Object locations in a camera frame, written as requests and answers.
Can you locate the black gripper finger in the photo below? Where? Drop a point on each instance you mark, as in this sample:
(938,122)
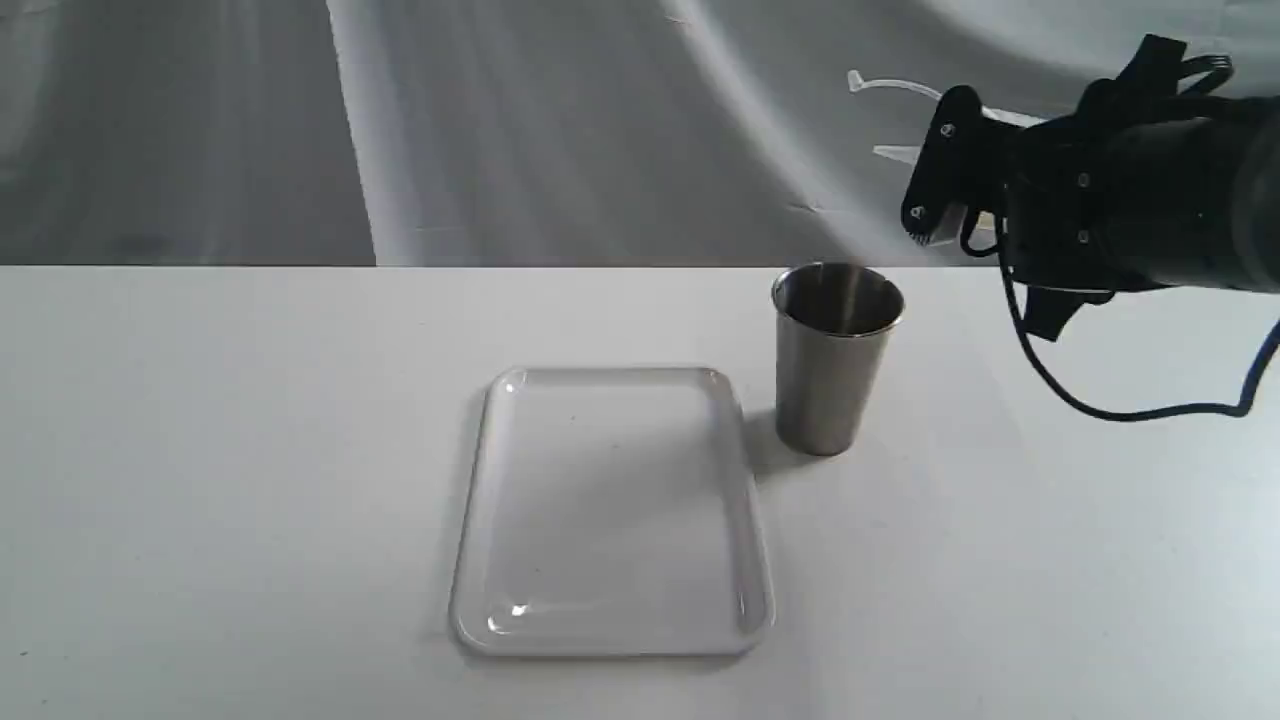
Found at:
(949,185)

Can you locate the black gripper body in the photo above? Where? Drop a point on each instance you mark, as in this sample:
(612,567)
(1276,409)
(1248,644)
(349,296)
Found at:
(1097,201)

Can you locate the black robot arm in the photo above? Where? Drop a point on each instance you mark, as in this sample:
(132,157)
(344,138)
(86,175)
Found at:
(1232,217)

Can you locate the stainless steel cup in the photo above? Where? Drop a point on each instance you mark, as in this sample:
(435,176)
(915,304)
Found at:
(833,324)

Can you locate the white rectangular plastic tray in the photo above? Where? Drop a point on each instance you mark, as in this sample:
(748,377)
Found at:
(611,514)

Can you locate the grey fabric backdrop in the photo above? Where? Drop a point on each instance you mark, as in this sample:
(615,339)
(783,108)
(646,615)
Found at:
(525,133)

